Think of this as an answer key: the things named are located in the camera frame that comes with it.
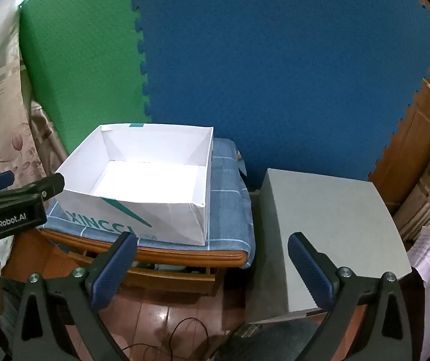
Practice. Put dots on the green foam mat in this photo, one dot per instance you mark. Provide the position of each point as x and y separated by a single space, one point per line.
83 56

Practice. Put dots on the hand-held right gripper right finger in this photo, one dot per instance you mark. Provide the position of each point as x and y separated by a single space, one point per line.
309 270

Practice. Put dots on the beige floral curtain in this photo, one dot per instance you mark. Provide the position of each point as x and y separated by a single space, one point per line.
8 94

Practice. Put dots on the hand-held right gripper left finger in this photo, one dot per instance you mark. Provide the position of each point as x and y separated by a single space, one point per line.
115 267

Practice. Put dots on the white paper box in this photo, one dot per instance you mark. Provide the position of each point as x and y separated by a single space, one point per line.
151 180

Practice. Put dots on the blue foam mat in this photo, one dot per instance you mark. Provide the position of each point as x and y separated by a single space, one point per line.
275 75

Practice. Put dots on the grey cardboard box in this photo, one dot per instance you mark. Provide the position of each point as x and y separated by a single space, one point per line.
324 225

